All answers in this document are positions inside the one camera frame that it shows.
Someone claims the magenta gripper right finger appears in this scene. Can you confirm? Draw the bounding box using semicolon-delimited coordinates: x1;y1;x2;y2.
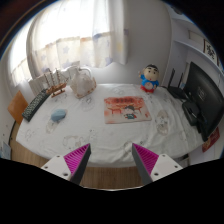
132;143;182;185

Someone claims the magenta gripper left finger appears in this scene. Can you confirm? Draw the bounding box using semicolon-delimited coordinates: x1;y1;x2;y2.
42;144;91;185

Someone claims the white patterned tablecloth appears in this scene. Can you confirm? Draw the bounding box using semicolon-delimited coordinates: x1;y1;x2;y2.
16;84;203;167

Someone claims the red paper sheet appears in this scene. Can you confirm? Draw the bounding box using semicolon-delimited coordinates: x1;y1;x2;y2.
202;128;220;152

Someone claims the black keyboard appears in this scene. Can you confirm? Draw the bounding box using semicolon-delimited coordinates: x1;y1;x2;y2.
22;89;49;121

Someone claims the black wifi router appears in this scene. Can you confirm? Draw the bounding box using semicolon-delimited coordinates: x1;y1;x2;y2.
167;69;186;100

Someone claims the wooden model sailing ship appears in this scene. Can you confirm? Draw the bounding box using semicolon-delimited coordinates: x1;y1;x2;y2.
46;70;67;97

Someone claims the orange wooden chair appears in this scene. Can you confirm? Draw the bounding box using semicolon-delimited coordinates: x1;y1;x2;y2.
7;90;30;126

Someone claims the cartoon boy figurine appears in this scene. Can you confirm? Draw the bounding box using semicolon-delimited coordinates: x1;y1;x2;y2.
139;64;159;93

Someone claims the black computer monitor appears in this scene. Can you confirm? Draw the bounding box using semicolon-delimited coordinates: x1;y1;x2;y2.
182;62;224;141

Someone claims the framed calligraphy picture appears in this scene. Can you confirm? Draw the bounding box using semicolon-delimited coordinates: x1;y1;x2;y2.
203;40;218;63

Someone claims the white sheer curtain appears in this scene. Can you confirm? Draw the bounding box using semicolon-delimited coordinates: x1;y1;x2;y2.
8;0;129;87

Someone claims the white wall shelf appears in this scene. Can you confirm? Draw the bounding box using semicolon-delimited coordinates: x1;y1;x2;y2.
162;13;223;86

